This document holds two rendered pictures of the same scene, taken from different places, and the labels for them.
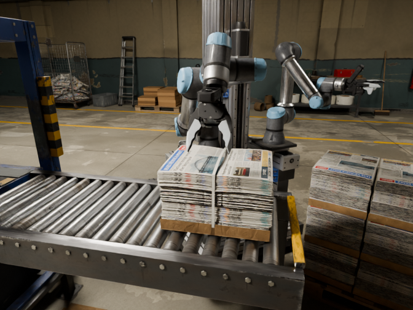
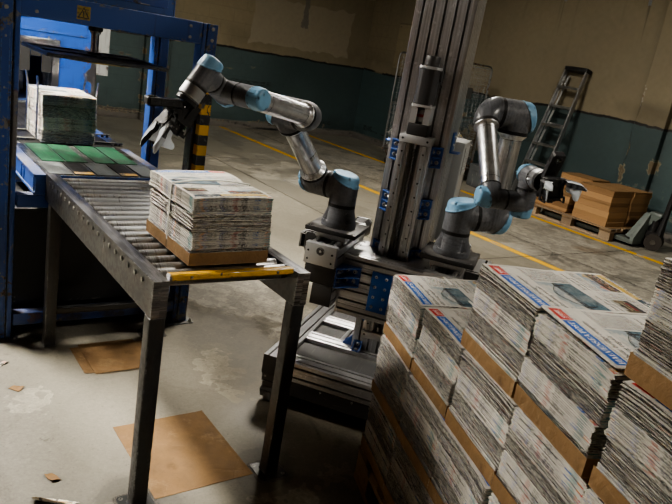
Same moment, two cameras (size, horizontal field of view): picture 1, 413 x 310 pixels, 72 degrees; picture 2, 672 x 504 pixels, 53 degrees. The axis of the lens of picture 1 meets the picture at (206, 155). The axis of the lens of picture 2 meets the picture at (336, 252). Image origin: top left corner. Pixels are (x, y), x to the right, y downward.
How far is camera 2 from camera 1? 188 cm
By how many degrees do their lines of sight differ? 38
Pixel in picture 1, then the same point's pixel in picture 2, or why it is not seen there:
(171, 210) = (153, 213)
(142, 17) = (620, 34)
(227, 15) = (421, 44)
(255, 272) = (139, 266)
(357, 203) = (409, 340)
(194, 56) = not seen: outside the picture
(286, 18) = not seen: outside the picture
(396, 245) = (418, 419)
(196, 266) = (120, 249)
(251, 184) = (185, 198)
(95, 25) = (528, 38)
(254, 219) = (185, 238)
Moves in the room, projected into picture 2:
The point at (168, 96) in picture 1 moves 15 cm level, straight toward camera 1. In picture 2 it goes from (596, 201) to (593, 202)
